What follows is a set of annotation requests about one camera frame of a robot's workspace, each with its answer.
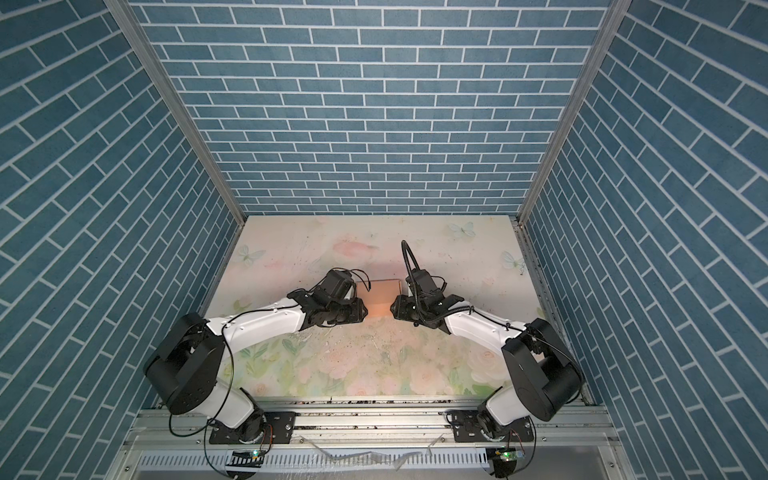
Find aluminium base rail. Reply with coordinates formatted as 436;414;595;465
107;397;633;479

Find aluminium corner frame post left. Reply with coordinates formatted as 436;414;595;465
104;0;246;227

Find aluminium corner frame post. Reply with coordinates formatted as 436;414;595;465
104;0;246;227
517;0;631;226

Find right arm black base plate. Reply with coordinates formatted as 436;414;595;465
443;410;535;443

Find white ventilated cable duct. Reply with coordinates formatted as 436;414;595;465
138;448;489;473

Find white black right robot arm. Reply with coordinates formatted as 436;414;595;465
391;268;584;431

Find aluminium corner frame post right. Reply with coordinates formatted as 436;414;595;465
517;0;631;226

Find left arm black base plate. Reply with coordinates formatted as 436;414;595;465
209;411;297;446

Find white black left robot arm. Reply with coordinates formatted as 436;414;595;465
143;267;372;430

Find pink cardboard paper box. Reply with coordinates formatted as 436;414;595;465
364;279;401;317

